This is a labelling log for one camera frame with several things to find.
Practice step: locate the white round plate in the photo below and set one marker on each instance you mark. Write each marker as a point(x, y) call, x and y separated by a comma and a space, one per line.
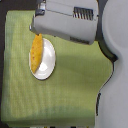
point(48, 61)

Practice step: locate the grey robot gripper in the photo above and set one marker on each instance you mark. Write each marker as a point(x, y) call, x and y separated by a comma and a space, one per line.
point(73, 20)

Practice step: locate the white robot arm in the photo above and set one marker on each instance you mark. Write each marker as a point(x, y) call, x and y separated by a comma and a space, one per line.
point(112, 36)

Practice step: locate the golden braided bread loaf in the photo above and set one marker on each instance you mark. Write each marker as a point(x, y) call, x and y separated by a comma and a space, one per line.
point(36, 52)

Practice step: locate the green table cloth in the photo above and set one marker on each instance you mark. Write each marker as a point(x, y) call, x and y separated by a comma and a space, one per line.
point(67, 97)

